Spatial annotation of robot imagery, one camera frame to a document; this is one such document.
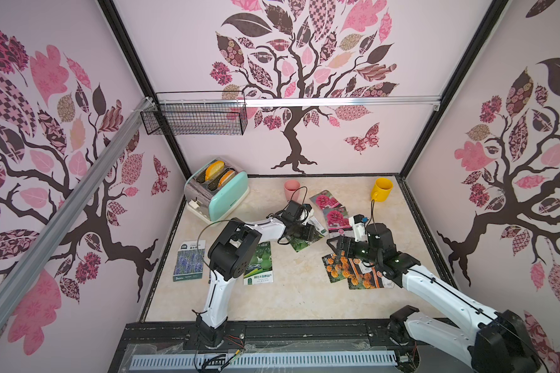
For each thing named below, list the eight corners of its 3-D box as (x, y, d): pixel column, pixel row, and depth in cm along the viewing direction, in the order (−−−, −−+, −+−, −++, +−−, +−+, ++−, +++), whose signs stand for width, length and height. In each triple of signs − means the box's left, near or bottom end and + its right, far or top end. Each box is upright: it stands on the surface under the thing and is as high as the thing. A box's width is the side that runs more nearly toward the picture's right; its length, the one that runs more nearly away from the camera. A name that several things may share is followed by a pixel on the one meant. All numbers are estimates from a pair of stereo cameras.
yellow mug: (371, 204, 111) (377, 192, 104) (367, 189, 117) (372, 177, 110) (389, 204, 111) (396, 192, 104) (384, 189, 117) (390, 177, 110)
